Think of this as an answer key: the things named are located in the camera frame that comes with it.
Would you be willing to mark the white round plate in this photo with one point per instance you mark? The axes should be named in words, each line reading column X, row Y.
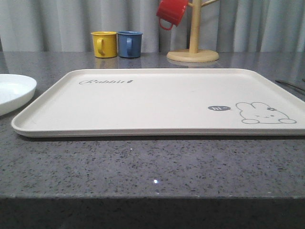
column 15, row 91

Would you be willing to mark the silver metal fork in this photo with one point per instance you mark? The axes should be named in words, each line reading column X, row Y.
column 289, row 84

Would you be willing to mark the cream rabbit serving tray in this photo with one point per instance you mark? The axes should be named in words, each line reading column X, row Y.
column 113, row 102

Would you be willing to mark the wooden mug tree stand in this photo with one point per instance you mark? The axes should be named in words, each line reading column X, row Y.
column 194, row 54

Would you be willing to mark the blue mug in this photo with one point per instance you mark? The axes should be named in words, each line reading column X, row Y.
column 129, row 44

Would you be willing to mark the yellow mug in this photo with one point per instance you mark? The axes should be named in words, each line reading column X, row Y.
column 104, row 44

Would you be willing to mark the red mug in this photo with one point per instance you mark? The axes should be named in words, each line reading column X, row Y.
column 171, row 11

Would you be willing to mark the grey curtain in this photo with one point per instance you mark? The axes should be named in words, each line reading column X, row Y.
column 226, row 25

